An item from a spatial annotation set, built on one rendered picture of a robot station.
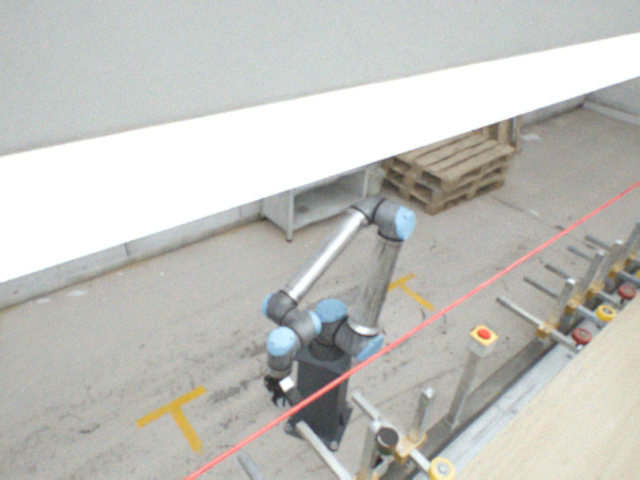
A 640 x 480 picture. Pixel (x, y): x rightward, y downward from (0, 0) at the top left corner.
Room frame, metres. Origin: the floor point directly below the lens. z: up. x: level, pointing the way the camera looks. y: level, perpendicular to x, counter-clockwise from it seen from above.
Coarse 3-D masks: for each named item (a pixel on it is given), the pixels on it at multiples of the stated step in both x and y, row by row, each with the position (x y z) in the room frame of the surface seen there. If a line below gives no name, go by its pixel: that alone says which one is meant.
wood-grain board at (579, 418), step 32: (608, 352) 1.41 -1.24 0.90; (576, 384) 1.22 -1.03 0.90; (608, 384) 1.24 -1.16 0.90; (544, 416) 1.06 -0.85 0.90; (576, 416) 1.07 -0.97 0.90; (608, 416) 1.09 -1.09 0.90; (512, 448) 0.92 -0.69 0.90; (544, 448) 0.93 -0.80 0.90; (576, 448) 0.94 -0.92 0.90; (608, 448) 0.95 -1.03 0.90
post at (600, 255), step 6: (600, 252) 1.80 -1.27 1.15; (594, 258) 1.81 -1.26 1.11; (600, 258) 1.79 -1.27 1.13; (594, 264) 1.80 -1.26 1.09; (600, 264) 1.80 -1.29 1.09; (588, 270) 1.81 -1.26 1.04; (594, 270) 1.79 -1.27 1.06; (588, 276) 1.80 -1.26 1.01; (594, 276) 1.80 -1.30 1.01; (582, 282) 1.81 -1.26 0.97; (588, 282) 1.79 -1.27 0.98; (582, 288) 1.80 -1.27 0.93; (588, 288) 1.81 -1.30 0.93; (576, 294) 1.80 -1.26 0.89; (582, 294) 1.79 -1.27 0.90; (570, 318) 1.79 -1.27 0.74
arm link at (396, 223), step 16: (384, 208) 1.57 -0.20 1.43; (400, 208) 1.56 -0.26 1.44; (384, 224) 1.53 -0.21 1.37; (400, 224) 1.50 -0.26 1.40; (384, 240) 1.51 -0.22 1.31; (400, 240) 1.51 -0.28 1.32; (384, 256) 1.49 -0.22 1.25; (368, 272) 1.51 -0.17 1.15; (384, 272) 1.48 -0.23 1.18; (368, 288) 1.48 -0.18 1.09; (384, 288) 1.47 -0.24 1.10; (368, 304) 1.45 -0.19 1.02; (352, 320) 1.47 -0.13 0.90; (368, 320) 1.44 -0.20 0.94; (336, 336) 1.46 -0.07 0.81; (352, 336) 1.42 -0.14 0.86; (368, 336) 1.41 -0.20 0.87; (352, 352) 1.39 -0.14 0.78; (368, 352) 1.37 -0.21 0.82
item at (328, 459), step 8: (296, 424) 0.97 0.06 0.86; (304, 424) 0.97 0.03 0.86; (304, 432) 0.94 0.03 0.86; (312, 432) 0.94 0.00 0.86; (312, 440) 0.91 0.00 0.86; (312, 448) 0.90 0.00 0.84; (320, 448) 0.88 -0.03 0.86; (320, 456) 0.86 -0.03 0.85; (328, 456) 0.86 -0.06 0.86; (328, 464) 0.83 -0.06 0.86; (336, 464) 0.83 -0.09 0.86; (336, 472) 0.81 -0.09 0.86; (344, 472) 0.81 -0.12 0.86
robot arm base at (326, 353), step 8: (312, 344) 1.54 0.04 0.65; (320, 344) 1.50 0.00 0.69; (312, 352) 1.51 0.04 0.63; (320, 352) 1.49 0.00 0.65; (328, 352) 1.49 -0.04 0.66; (336, 352) 1.50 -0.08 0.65; (344, 352) 1.53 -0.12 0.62; (320, 360) 1.48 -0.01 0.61; (328, 360) 1.48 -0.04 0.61; (336, 360) 1.49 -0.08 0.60
